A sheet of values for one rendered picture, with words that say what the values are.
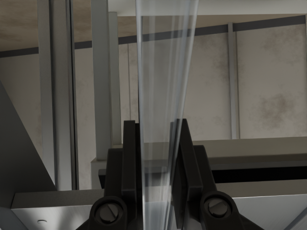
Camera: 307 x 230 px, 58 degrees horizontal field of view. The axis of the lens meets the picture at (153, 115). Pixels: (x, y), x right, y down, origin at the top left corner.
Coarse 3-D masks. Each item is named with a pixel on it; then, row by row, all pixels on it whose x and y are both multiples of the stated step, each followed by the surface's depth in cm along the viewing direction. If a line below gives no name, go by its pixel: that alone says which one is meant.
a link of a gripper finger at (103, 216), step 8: (104, 200) 9; (112, 200) 9; (120, 200) 9; (96, 208) 9; (104, 208) 9; (112, 208) 9; (120, 208) 9; (96, 216) 9; (104, 216) 9; (112, 216) 9; (120, 216) 9; (88, 224) 9; (96, 224) 9; (104, 224) 9; (112, 224) 9; (120, 224) 9
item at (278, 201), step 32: (32, 192) 16; (64, 192) 16; (96, 192) 16; (224, 192) 16; (256, 192) 16; (288, 192) 16; (32, 224) 17; (64, 224) 17; (256, 224) 19; (288, 224) 20
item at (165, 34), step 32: (160, 0) 6; (192, 0) 6; (160, 32) 6; (192, 32) 7; (160, 64) 7; (160, 96) 8; (160, 128) 9; (160, 160) 11; (160, 192) 12; (160, 224) 15
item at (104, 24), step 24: (96, 0) 52; (96, 24) 52; (96, 48) 52; (96, 72) 52; (96, 96) 52; (96, 120) 52; (120, 120) 79; (96, 144) 52; (120, 144) 79; (216, 144) 72; (240, 144) 70; (264, 144) 68; (288, 144) 67; (96, 168) 51
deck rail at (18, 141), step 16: (0, 96) 15; (0, 112) 15; (16, 112) 17; (0, 128) 15; (16, 128) 17; (0, 144) 15; (16, 144) 16; (32, 144) 19; (0, 160) 15; (16, 160) 16; (32, 160) 19; (0, 176) 14; (16, 176) 16; (32, 176) 19; (48, 176) 22; (0, 192) 14; (16, 192) 16; (0, 208) 14; (0, 224) 14; (16, 224) 16
